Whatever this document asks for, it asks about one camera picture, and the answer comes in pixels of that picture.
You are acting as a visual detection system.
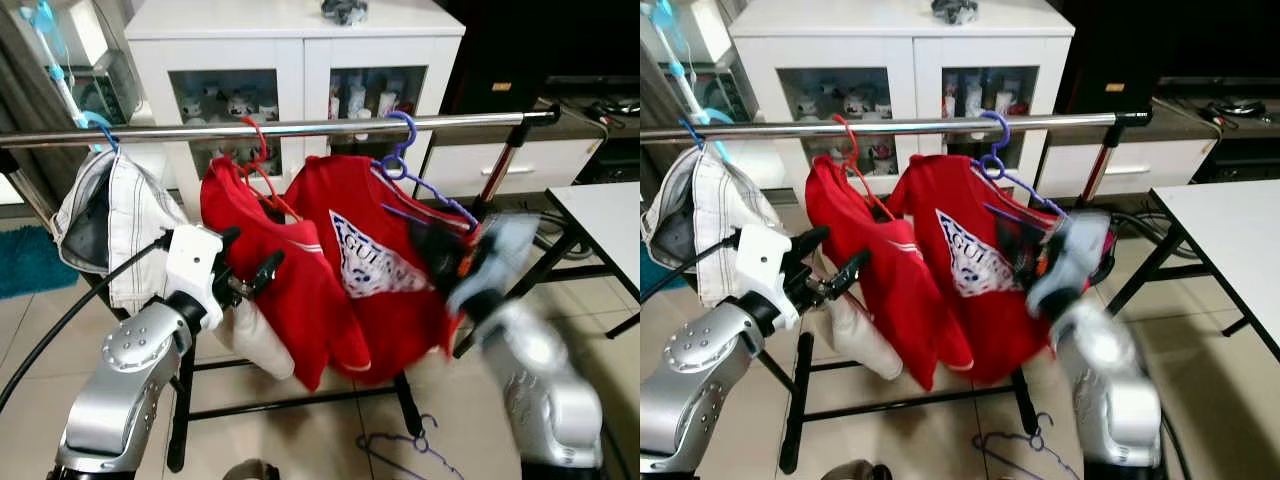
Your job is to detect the red plastic hanger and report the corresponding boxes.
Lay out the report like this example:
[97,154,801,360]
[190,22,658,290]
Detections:
[236,115,303,223]
[830,113,893,218]

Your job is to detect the purple plastic hanger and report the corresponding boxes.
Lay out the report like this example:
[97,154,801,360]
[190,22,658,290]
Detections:
[975,412,1081,480]
[358,415,466,480]
[372,110,481,233]
[975,110,1066,223]

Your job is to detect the red polo shirt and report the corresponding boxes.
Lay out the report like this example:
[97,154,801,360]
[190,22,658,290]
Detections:
[805,155,976,391]
[200,158,371,393]

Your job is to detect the white grey-lined jacket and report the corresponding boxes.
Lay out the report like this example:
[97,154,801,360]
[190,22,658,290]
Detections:
[642,148,906,381]
[52,150,296,381]

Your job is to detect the red printed logo T-shirt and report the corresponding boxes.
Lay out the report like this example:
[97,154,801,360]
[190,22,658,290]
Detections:
[890,153,1086,386]
[285,153,481,386]

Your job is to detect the white low drawer stand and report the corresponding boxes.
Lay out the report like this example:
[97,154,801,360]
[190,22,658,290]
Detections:
[420,100,606,199]
[1035,95,1221,199]

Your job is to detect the steel black clothes rack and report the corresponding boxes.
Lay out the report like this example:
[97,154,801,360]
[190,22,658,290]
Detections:
[0,105,561,476]
[640,108,1153,476]

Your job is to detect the teal floor mat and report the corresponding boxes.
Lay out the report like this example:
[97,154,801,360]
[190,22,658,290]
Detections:
[0,225,81,299]
[640,245,691,293]

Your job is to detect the grey table black legs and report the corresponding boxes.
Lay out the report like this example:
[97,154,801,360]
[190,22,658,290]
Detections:
[452,182,641,359]
[1105,180,1280,361]

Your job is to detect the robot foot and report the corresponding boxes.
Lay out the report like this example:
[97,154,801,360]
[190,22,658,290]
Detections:
[830,459,893,480]
[222,459,281,480]

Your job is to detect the white glass-door cabinet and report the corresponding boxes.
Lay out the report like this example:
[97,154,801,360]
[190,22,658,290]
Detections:
[125,0,466,216]
[728,0,1076,201]

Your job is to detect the black speaker box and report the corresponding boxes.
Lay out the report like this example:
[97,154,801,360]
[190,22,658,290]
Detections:
[442,0,546,114]
[1052,0,1161,114]

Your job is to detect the small black gadget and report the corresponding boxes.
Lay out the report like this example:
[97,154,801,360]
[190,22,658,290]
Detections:
[930,0,979,26]
[320,0,369,26]

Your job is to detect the black television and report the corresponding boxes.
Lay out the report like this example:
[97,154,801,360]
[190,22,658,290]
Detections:
[1160,0,1280,83]
[545,0,641,83]

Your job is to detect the light blue white pole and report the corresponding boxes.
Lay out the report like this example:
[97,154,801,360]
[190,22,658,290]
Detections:
[18,0,111,126]
[645,0,736,161]

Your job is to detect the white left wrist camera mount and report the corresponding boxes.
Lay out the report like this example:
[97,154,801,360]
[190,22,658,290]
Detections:
[163,225,226,306]
[738,225,801,331]

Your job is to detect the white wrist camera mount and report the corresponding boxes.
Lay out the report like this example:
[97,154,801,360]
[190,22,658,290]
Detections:
[1025,215,1111,311]
[445,215,541,311]
[738,225,801,331]
[163,225,226,306]

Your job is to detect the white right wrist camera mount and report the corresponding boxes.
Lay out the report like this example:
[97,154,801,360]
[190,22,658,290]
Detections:
[445,215,541,311]
[1025,215,1111,311]

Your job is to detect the grey vacuum hose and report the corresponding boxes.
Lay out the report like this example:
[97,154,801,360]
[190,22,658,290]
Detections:
[1108,208,1169,253]
[525,208,579,256]

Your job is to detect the black cable bundle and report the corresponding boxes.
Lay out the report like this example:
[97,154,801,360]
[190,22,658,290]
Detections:
[585,97,641,127]
[1205,97,1273,127]

